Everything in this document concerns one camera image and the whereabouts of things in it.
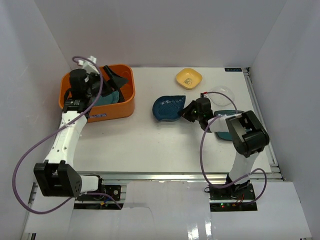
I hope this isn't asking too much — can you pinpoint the orange plastic bin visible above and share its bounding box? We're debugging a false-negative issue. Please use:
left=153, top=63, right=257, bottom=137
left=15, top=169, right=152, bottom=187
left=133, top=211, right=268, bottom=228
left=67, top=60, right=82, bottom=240
left=58, top=64, right=137, bottom=123

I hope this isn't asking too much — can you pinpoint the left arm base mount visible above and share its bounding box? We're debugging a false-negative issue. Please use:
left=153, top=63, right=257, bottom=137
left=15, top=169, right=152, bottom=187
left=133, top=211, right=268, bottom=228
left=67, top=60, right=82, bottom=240
left=76, top=184, right=122, bottom=204

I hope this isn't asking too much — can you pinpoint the teal scalloped round plate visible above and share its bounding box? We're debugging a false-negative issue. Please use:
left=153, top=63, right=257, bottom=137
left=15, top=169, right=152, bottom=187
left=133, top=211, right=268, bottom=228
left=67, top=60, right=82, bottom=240
left=94, top=90, right=120, bottom=107

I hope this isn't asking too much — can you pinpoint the yellow square bowl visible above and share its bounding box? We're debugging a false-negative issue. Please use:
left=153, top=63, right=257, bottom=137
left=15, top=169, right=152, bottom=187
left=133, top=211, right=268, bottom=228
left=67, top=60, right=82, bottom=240
left=175, top=68, right=203, bottom=90

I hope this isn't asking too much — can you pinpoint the clear glass plate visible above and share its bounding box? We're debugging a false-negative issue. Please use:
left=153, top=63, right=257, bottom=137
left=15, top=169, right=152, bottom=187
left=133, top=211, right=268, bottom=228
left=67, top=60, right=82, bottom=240
left=208, top=85, right=235, bottom=107

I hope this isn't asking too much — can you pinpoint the black floral square plate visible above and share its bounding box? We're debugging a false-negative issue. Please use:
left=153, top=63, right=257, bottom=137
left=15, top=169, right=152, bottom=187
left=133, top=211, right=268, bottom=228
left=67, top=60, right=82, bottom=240
left=117, top=86, right=126, bottom=103

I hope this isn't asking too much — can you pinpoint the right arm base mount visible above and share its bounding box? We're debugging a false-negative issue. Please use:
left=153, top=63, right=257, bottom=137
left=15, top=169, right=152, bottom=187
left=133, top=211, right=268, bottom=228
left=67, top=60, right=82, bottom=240
left=204, top=183, right=258, bottom=213

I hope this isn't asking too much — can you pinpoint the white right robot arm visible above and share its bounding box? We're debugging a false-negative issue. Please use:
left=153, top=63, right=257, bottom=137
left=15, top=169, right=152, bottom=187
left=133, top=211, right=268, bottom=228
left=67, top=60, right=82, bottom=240
left=178, top=97, right=270, bottom=200

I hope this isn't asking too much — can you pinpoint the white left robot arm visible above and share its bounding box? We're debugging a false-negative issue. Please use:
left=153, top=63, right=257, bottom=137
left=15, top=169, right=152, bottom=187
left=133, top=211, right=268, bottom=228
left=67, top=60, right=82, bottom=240
left=33, top=64, right=136, bottom=200

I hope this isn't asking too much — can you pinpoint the teal square plate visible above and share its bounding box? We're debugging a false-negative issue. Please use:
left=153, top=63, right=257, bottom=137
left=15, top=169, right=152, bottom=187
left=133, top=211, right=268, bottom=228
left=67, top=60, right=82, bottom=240
left=210, top=110, right=244, bottom=141

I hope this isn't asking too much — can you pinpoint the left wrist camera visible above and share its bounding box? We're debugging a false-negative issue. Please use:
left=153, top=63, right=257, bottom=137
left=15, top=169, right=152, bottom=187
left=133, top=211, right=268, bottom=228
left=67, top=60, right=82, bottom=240
left=78, top=56, right=99, bottom=74

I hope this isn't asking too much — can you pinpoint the dark blue leaf plate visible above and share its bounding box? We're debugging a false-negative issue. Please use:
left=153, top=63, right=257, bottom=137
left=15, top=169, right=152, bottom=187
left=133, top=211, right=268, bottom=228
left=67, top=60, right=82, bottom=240
left=152, top=95, right=186, bottom=122

